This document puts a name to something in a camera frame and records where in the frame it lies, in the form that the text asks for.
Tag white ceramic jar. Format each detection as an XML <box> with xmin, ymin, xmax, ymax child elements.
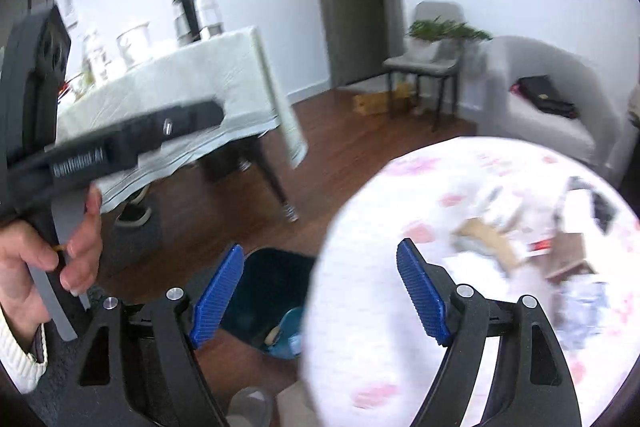
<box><xmin>116</xmin><ymin>21</ymin><xmax>153</xmax><ymax>68</ymax></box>

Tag glass electric kettle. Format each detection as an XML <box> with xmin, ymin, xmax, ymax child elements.
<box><xmin>171</xmin><ymin>0</ymin><xmax>226</xmax><ymax>48</ymax></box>

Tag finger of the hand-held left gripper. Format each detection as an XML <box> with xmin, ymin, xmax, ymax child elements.
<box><xmin>112</xmin><ymin>101</ymin><xmax>226</xmax><ymax>158</ymax></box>

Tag bottles on table edge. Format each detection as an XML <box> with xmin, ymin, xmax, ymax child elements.
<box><xmin>80</xmin><ymin>24</ymin><xmax>113</xmax><ymax>82</ymax></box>

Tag person's left forearm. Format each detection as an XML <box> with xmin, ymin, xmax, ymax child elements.
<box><xmin>0</xmin><ymin>302</ymin><xmax>49</xmax><ymax>395</ymax></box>

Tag dark striped floor mat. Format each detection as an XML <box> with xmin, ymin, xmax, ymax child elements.
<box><xmin>107</xmin><ymin>207</ymin><xmax>163</xmax><ymax>268</ymax></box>

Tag pale green patterned tablecloth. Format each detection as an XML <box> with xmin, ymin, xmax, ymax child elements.
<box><xmin>55</xmin><ymin>26</ymin><xmax>308</xmax><ymax>215</ymax></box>

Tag pink printed table cover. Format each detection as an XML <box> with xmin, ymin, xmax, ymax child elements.
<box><xmin>297</xmin><ymin>136</ymin><xmax>640</xmax><ymax>427</ymax></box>

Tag small brown cardboard box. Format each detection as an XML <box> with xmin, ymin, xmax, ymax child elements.
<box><xmin>542</xmin><ymin>232</ymin><xmax>598</xmax><ymax>280</ymax></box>

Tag grey slipper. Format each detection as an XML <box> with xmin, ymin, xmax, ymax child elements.
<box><xmin>227</xmin><ymin>387</ymin><xmax>276</xmax><ymax>427</ymax></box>

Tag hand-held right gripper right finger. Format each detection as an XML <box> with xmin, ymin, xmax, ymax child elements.
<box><xmin>396</xmin><ymin>238</ymin><xmax>583</xmax><ymax>427</ymax></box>

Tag flat cardboard box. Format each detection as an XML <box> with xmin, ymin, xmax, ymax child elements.
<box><xmin>352</xmin><ymin>83</ymin><xmax>418</xmax><ymax>115</ymax></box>

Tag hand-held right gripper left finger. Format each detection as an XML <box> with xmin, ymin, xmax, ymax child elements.
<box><xmin>65</xmin><ymin>244</ymin><xmax>245</xmax><ymax>427</ymax></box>

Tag dark wooden table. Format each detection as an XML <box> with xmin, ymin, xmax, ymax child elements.
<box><xmin>200</xmin><ymin>127</ymin><xmax>301</xmax><ymax>223</ymax></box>

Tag blue white plastic wrapper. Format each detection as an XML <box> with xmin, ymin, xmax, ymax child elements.
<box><xmin>555</xmin><ymin>277</ymin><xmax>613</xmax><ymax>350</ymax></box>

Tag brown cardboard piece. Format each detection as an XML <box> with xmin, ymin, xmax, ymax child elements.
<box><xmin>452</xmin><ymin>217</ymin><xmax>526</xmax><ymax>273</ymax></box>

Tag black bag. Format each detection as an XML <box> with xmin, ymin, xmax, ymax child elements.
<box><xmin>515</xmin><ymin>75</ymin><xmax>581</xmax><ymax>120</ymax></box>

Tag dark shoe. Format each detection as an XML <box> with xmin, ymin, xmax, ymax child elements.
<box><xmin>116</xmin><ymin>202</ymin><xmax>153</xmax><ymax>228</ymax></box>

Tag grey chair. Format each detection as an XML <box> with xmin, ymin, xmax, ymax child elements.
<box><xmin>382</xmin><ymin>1</ymin><xmax>466</xmax><ymax>130</ymax></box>

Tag grey armchair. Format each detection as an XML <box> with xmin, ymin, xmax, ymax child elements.
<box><xmin>475</xmin><ymin>36</ymin><xmax>626</xmax><ymax>185</ymax></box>

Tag potted green plant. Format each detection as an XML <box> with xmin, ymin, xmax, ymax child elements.
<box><xmin>406</xmin><ymin>18</ymin><xmax>493</xmax><ymax>62</ymax></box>

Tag dark teal waste bin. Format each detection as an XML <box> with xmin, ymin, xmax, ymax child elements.
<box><xmin>220</xmin><ymin>247</ymin><xmax>316</xmax><ymax>360</ymax></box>

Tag person's left hand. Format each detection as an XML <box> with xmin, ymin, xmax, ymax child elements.
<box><xmin>0</xmin><ymin>186</ymin><xmax>104</xmax><ymax>333</ymax></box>

